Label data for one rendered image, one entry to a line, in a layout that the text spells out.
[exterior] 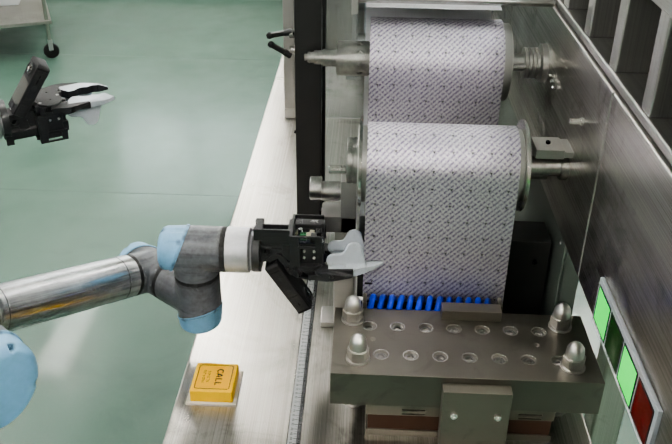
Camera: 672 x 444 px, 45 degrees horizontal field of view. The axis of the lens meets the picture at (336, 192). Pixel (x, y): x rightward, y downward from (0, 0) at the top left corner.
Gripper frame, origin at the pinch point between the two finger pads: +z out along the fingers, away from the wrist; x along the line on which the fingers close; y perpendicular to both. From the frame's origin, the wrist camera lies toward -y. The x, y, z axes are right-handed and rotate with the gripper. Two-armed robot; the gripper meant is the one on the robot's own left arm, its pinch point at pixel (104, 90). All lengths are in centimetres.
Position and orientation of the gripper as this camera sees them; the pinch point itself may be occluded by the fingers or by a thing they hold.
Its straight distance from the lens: 166.2
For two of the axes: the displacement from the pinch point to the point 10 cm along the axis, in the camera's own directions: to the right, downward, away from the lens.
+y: -0.8, 8.1, 5.8
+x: 5.0, 5.4, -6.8
